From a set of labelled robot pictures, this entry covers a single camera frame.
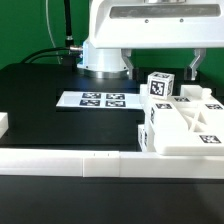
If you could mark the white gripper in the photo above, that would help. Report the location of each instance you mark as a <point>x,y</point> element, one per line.
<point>150,24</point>

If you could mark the white tagged nut cube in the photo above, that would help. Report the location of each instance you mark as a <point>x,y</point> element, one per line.
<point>160,85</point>

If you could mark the white chair back frame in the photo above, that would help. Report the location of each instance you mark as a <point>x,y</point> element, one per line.
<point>190,124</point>

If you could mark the white base tag sheet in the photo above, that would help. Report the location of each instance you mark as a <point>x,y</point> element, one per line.
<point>102,100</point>

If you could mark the white U-shaped obstacle fence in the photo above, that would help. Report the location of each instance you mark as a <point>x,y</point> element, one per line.
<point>107,164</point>

